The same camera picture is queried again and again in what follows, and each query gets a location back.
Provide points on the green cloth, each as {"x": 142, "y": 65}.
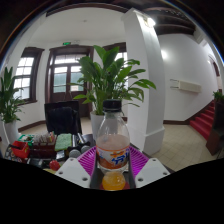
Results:
{"x": 63, "y": 142}

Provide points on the white wall unit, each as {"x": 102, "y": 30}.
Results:
{"x": 186, "y": 86}

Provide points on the dark wood framed window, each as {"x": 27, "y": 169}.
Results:
{"x": 25, "y": 76}
{"x": 116, "y": 45}

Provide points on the red carpeted staircase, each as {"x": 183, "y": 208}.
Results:
{"x": 203, "y": 123}

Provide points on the green exit sign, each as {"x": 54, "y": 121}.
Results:
{"x": 66, "y": 43}

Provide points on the leafy plant in white pot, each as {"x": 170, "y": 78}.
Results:
{"x": 10, "y": 131}
{"x": 110, "y": 76}

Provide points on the green and white box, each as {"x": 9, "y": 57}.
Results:
{"x": 25, "y": 137}

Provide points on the small red ball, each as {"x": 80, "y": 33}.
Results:
{"x": 54, "y": 164}

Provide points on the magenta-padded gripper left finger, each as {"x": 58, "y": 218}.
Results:
{"x": 73, "y": 171}

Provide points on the flat black device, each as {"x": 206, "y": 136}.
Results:
{"x": 35, "y": 162}

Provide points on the black chair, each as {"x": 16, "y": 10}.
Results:
{"x": 63, "y": 120}

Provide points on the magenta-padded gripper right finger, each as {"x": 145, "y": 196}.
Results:
{"x": 151, "y": 170}

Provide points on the black grey dumbbell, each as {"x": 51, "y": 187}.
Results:
{"x": 74, "y": 153}

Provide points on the dark wooden double door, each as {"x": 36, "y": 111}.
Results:
{"x": 65, "y": 80}

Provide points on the red plastic box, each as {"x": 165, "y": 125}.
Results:
{"x": 20, "y": 149}

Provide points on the clear bottle with orange drink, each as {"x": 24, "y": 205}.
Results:
{"x": 113, "y": 143}

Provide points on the small green plant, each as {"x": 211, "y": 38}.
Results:
{"x": 218, "y": 96}

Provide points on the dark wooden cabinet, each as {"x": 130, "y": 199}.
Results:
{"x": 216, "y": 140}

